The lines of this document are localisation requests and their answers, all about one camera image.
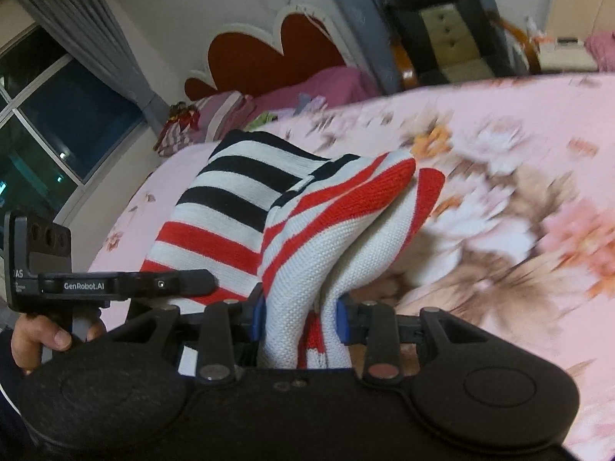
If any striped red black white sweater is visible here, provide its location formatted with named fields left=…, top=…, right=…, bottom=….
left=142, top=131, right=445, bottom=370

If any person left hand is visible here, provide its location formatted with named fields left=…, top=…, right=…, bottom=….
left=9, top=313, right=109, bottom=373

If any dark window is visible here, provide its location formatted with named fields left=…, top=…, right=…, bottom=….
left=1, top=27, right=143, bottom=219

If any pink floral bed sheet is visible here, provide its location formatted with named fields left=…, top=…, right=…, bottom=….
left=92, top=74, right=614, bottom=460

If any striped pink pillow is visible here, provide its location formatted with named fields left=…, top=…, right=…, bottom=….
left=153, top=91, right=254, bottom=158

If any magenta pillow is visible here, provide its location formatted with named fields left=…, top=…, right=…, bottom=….
left=250, top=67, right=381, bottom=119

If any red heart-shaped headboard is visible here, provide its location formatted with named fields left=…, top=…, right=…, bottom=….
left=183, top=4, right=356, bottom=100

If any grey left window curtain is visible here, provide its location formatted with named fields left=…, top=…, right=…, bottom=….
left=17, top=0, right=169, bottom=133

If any black leather chair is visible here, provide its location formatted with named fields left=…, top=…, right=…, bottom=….
left=377, top=0, right=542, bottom=90

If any pink blanket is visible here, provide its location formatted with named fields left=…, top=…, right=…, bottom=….
left=585, top=31, right=615, bottom=73

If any cream round headboard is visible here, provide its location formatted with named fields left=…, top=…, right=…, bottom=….
left=544, top=0, right=615, bottom=40

